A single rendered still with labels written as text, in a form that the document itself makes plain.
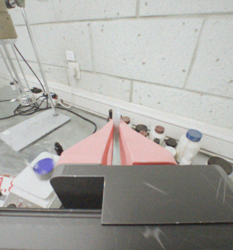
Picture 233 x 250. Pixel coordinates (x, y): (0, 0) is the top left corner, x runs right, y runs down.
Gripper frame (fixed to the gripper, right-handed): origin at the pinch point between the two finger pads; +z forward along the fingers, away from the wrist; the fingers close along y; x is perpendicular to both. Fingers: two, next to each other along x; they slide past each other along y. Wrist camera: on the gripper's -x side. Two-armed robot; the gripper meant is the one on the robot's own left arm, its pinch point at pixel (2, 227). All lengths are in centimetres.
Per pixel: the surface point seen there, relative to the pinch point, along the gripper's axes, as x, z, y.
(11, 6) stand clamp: -38, -9, 61
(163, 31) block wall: -65, 3, 11
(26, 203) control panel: -0.5, 7.2, 4.0
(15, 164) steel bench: 3.8, 17.2, 24.6
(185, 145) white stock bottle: -43, 21, -17
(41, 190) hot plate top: -5.4, 6.7, 3.0
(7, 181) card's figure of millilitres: 4.6, 11.5, 16.5
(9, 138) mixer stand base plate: 2.9, 20.7, 41.9
